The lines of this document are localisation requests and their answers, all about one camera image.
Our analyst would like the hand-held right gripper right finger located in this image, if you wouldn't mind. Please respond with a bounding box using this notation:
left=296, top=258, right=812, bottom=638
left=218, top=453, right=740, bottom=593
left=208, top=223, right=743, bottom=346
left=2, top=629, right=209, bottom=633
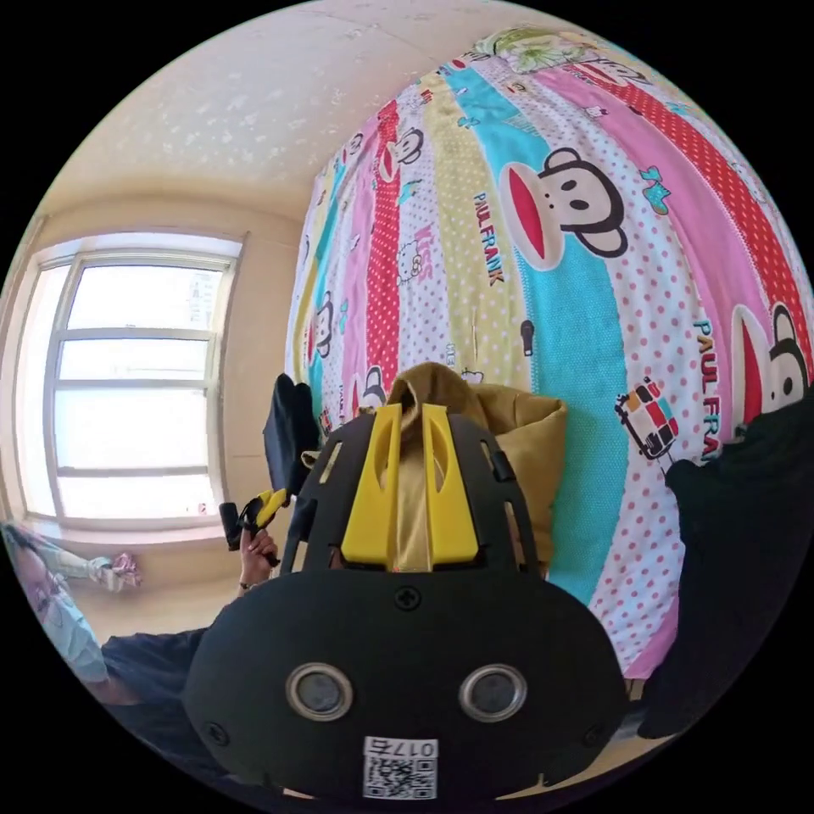
left=421, top=404, right=479, bottom=566

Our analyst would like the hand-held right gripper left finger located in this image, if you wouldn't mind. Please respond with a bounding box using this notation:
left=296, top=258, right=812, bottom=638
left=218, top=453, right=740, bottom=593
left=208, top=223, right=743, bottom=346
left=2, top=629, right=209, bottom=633
left=340, top=404, right=404, bottom=566

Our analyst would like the yellow long sleeve shirt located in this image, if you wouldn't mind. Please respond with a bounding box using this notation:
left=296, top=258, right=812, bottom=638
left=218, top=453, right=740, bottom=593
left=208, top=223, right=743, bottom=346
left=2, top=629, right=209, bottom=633
left=298, top=361, right=569, bottom=575

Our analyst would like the person's left forearm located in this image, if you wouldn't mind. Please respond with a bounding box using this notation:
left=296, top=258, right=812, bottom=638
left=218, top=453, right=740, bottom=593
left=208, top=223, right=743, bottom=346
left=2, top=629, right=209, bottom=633
left=219, top=582, right=263, bottom=616

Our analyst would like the person's left hand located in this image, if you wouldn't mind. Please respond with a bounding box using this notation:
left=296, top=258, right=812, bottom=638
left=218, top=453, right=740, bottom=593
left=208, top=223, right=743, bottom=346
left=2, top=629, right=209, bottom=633
left=238, top=527, right=282, bottom=590

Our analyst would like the dark blue garment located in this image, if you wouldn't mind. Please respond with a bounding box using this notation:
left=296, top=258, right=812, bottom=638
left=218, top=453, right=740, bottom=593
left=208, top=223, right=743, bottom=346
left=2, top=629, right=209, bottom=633
left=262, top=373, right=321, bottom=499

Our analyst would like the person's body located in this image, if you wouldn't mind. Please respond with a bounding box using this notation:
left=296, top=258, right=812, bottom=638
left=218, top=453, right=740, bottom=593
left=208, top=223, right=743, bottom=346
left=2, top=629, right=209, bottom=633
left=0, top=522, right=220, bottom=774

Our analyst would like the window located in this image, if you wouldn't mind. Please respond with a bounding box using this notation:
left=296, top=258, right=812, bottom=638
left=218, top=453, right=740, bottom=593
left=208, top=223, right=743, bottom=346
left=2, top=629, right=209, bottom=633
left=11, top=232, right=248, bottom=532

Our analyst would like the bed with cartoon print sheet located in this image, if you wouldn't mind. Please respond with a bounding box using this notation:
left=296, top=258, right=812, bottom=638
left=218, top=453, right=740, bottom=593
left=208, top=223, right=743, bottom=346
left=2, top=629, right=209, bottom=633
left=282, top=24, right=814, bottom=700

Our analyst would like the pile of clothes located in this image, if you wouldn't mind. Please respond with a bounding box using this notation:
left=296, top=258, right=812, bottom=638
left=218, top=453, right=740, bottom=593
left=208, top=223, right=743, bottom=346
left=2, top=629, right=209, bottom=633
left=638, top=386, right=814, bottom=740

